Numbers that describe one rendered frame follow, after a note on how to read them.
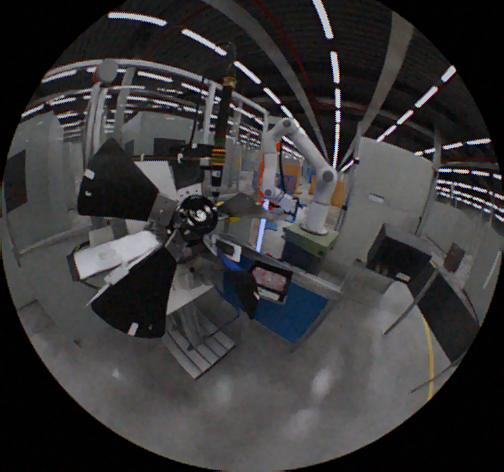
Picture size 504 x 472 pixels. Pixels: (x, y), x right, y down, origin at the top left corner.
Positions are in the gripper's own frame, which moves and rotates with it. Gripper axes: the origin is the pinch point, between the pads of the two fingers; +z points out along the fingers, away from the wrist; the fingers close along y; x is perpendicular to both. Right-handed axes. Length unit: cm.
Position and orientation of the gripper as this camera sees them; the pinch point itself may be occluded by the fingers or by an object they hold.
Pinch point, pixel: (298, 211)
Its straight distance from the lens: 105.9
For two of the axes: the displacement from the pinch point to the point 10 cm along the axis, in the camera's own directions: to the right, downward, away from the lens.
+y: -4.2, 6.2, 6.6
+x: -4.3, 5.0, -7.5
